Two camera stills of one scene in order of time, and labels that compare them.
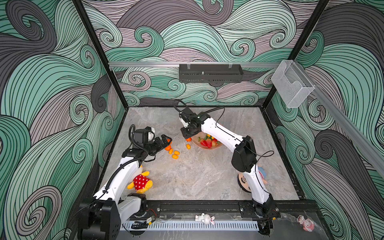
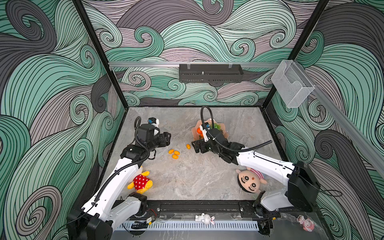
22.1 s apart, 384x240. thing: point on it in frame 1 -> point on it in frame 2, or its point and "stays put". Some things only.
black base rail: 146,209 stays put
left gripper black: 160,146 stays put
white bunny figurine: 206,218 stays put
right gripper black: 185,133 -> 197,146
